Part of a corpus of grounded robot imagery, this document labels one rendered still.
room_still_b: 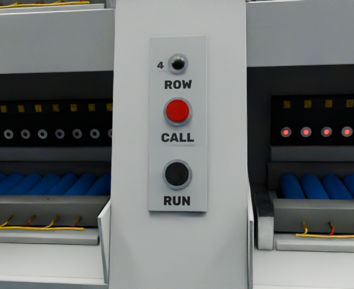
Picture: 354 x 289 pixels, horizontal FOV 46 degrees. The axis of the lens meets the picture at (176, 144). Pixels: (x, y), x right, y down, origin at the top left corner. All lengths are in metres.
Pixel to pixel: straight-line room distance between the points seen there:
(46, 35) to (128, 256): 0.17
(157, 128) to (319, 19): 0.13
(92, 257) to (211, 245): 0.10
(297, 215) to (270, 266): 0.06
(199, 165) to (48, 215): 0.16
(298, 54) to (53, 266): 0.24
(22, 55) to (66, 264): 0.16
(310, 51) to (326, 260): 0.15
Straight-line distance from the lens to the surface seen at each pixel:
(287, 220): 0.35
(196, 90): 0.29
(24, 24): 0.34
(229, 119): 0.28
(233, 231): 0.28
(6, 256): 0.36
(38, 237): 0.36
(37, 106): 0.49
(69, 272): 0.32
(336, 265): 0.32
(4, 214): 0.40
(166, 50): 0.30
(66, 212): 0.38
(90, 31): 0.33
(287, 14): 0.31
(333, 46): 0.32
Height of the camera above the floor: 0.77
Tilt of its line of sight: 6 degrees up
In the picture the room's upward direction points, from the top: 1 degrees clockwise
